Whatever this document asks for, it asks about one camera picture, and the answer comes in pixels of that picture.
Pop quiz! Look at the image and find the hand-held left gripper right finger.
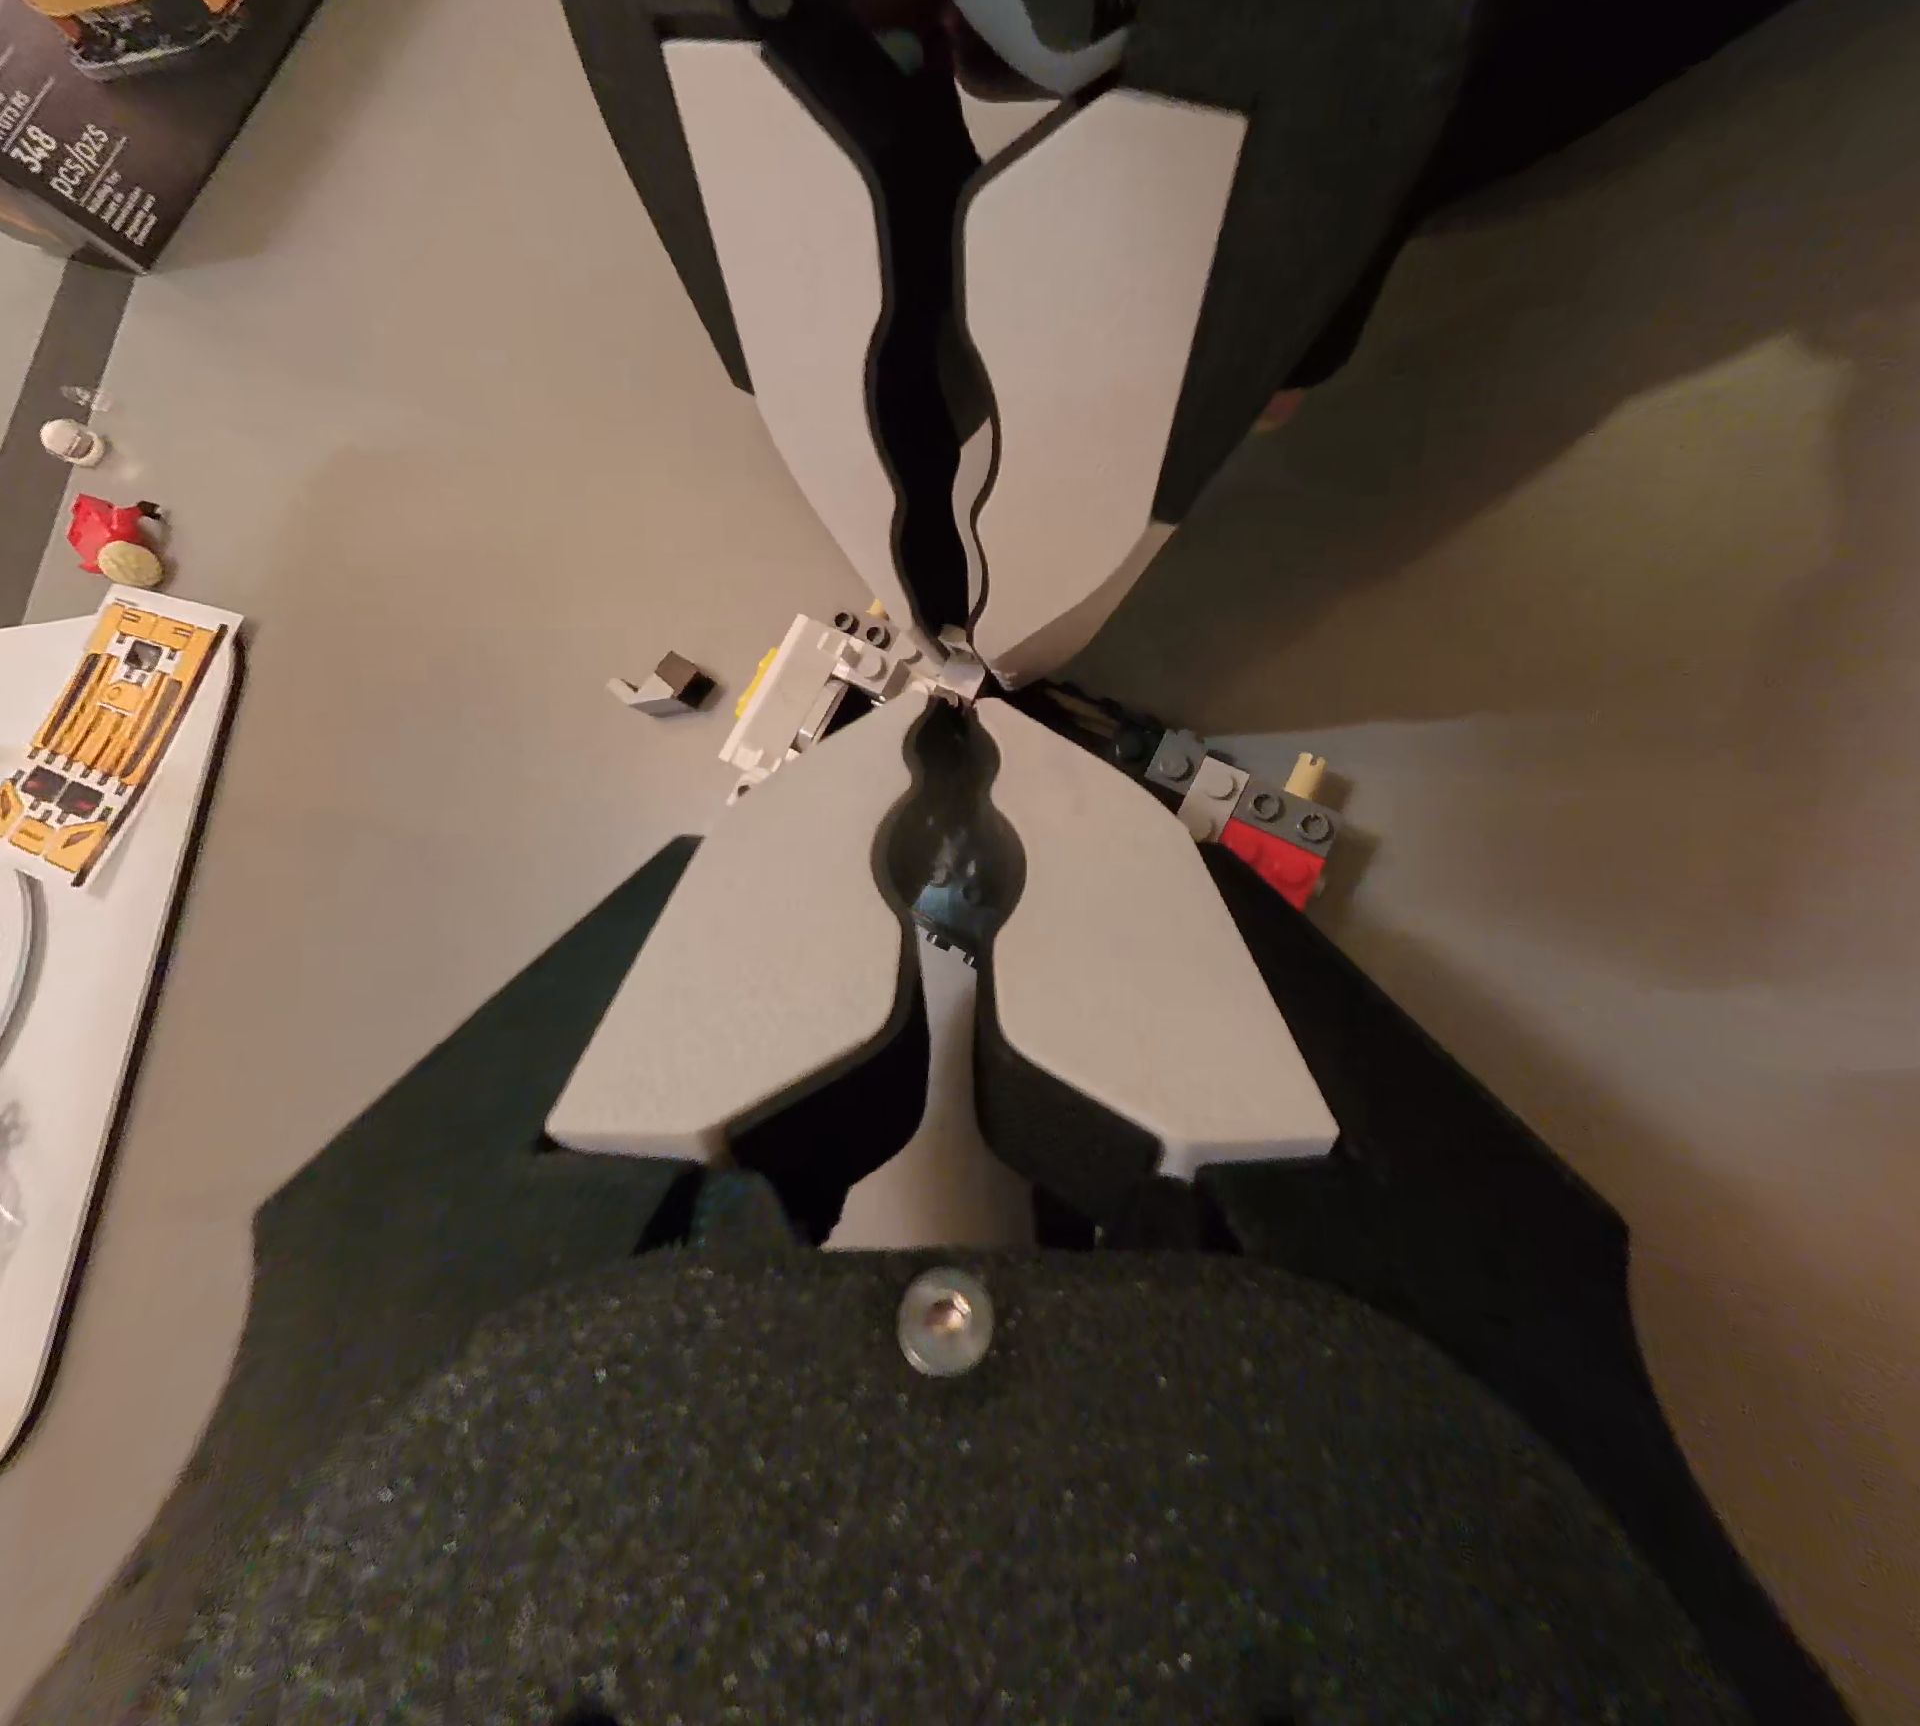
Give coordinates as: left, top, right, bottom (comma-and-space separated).
974, 698, 1343, 1241

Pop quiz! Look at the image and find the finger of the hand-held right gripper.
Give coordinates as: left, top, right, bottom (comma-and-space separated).
957, 82, 1255, 695
660, 31, 962, 648

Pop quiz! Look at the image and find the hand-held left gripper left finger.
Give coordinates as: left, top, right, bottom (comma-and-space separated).
543, 695, 925, 1237

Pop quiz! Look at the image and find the toy brick car chassis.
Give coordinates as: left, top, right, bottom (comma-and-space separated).
721, 608, 1345, 964

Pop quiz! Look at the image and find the grey desk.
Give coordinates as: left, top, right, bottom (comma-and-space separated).
0, 0, 1920, 1726

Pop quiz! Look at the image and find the toy car set box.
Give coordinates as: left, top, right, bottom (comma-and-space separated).
0, 0, 445, 275

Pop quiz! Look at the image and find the yellow sticker sheet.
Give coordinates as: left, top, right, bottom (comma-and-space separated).
0, 598, 246, 892

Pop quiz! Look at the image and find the small red brick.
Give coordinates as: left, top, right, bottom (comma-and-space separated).
67, 493, 169, 567

